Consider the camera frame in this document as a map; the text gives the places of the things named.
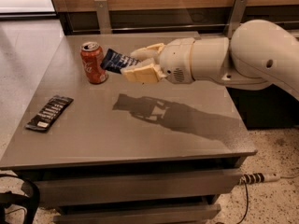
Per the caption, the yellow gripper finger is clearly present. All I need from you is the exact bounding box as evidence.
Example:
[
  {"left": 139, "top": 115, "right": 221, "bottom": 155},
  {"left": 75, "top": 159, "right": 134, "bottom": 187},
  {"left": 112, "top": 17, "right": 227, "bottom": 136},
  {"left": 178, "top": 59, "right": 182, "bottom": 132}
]
[
  {"left": 130, "top": 43, "right": 165, "bottom": 62},
  {"left": 121, "top": 58, "right": 166, "bottom": 83}
]

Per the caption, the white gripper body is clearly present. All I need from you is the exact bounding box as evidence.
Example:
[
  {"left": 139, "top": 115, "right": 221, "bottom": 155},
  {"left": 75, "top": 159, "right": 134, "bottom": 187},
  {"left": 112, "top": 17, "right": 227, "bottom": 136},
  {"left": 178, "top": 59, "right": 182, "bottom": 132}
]
[{"left": 159, "top": 37, "right": 195, "bottom": 84}]

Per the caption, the blue rxbar blueberry bar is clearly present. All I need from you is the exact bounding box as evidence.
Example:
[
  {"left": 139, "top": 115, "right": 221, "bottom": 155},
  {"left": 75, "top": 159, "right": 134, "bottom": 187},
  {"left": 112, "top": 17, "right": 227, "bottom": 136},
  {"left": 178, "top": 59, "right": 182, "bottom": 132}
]
[{"left": 100, "top": 49, "right": 139, "bottom": 74}]

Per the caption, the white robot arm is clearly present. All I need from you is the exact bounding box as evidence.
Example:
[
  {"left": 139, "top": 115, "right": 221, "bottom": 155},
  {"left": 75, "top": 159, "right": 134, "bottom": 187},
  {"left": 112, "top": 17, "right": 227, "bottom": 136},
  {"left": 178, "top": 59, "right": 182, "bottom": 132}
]
[{"left": 121, "top": 20, "right": 299, "bottom": 99}]

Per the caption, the black rxbar chocolate bar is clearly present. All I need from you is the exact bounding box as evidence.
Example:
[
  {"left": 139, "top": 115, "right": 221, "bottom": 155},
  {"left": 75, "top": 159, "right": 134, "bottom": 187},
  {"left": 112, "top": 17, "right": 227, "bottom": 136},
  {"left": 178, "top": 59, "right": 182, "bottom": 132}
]
[{"left": 25, "top": 95, "right": 74, "bottom": 133}]

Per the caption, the red soda can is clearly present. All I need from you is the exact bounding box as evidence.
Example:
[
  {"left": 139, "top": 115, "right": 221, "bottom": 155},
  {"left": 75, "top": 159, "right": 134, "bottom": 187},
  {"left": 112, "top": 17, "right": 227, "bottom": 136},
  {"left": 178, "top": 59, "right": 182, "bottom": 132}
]
[{"left": 80, "top": 41, "right": 108, "bottom": 84}]

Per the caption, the grey drawer cabinet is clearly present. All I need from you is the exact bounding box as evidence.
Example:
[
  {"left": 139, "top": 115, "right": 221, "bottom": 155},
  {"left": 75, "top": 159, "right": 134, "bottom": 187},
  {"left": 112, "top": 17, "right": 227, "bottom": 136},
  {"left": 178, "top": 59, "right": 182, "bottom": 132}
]
[{"left": 1, "top": 36, "right": 256, "bottom": 216}]

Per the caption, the grey shelf ledge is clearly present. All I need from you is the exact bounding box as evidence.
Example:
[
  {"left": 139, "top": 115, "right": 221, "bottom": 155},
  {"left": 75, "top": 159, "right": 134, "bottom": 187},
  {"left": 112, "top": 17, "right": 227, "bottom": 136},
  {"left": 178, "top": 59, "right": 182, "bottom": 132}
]
[{"left": 198, "top": 30, "right": 299, "bottom": 40}]

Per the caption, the white power strip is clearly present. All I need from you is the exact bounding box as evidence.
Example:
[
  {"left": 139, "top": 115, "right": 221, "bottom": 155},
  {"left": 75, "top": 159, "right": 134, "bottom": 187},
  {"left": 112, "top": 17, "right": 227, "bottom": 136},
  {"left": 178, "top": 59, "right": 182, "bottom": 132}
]
[{"left": 239, "top": 173, "right": 280, "bottom": 185}]

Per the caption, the upper grey drawer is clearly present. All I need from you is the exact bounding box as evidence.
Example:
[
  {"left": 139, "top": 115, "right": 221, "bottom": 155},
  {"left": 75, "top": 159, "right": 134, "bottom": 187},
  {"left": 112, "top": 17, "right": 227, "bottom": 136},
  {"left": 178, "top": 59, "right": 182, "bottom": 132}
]
[{"left": 22, "top": 169, "right": 241, "bottom": 207}]

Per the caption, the grey drawer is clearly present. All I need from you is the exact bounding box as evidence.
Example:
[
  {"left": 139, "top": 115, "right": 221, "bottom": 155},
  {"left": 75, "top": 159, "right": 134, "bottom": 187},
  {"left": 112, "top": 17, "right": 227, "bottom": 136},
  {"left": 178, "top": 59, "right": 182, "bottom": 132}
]
[
  {"left": 22, "top": 169, "right": 241, "bottom": 207},
  {"left": 53, "top": 203, "right": 221, "bottom": 224}
]

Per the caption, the lower grey drawer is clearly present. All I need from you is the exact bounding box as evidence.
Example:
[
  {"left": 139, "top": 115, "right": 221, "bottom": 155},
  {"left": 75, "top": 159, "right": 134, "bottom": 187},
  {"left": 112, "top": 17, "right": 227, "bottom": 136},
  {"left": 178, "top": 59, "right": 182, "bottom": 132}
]
[{"left": 53, "top": 203, "right": 221, "bottom": 224}]

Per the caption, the black chair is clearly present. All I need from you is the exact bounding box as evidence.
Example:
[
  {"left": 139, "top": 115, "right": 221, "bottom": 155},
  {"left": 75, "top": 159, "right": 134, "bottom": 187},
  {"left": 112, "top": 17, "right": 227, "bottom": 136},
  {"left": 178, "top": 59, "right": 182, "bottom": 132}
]
[{"left": 0, "top": 174, "right": 40, "bottom": 224}]

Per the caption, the left metal bracket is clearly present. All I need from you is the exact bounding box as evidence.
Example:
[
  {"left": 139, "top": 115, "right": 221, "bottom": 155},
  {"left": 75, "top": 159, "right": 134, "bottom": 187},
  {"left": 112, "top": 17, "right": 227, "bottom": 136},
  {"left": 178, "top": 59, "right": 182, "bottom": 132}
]
[{"left": 94, "top": 0, "right": 112, "bottom": 35}]

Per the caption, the metal bracket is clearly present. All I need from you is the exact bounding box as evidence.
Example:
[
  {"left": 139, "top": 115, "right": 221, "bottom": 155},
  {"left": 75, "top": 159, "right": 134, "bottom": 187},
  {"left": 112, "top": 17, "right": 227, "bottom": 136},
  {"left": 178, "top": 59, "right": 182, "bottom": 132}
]
[
  {"left": 223, "top": 0, "right": 248, "bottom": 38},
  {"left": 94, "top": 0, "right": 112, "bottom": 35}
]

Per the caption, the right metal bracket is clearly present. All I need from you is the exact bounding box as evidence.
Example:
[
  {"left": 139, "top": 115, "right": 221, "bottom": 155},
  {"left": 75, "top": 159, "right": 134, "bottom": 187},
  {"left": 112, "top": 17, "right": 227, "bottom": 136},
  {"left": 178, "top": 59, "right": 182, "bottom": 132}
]
[{"left": 223, "top": 0, "right": 248, "bottom": 38}]

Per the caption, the black power cable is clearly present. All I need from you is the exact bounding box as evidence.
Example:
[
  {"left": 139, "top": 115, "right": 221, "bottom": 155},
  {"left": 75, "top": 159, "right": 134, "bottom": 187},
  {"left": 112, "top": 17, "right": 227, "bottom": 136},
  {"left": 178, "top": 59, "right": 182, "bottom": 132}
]
[{"left": 235, "top": 181, "right": 250, "bottom": 224}]

